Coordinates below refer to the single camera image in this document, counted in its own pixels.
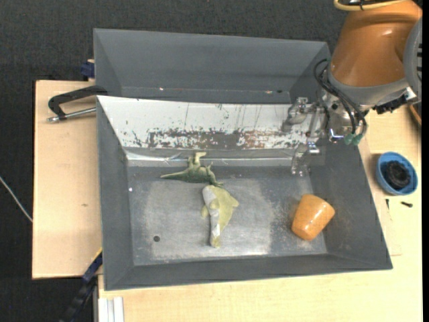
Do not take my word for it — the green toy dinosaur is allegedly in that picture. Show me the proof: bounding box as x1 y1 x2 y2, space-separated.
160 151 224 185

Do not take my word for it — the yellow-green toy dolphin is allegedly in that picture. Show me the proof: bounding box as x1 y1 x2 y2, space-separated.
200 184 240 249

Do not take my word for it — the grey metal bin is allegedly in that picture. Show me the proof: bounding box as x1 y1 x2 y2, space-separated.
93 28 393 291

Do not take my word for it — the black ribbed round part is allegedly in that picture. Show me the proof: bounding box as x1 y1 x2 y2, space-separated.
385 161 412 191

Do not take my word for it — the orange cup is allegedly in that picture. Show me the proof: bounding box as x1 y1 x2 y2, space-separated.
290 193 336 242

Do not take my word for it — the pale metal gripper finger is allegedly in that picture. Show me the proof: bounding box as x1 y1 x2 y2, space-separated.
290 141 321 177
280 97 316 133

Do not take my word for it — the blue round bowl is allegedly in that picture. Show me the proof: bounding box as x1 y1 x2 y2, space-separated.
376 151 419 196

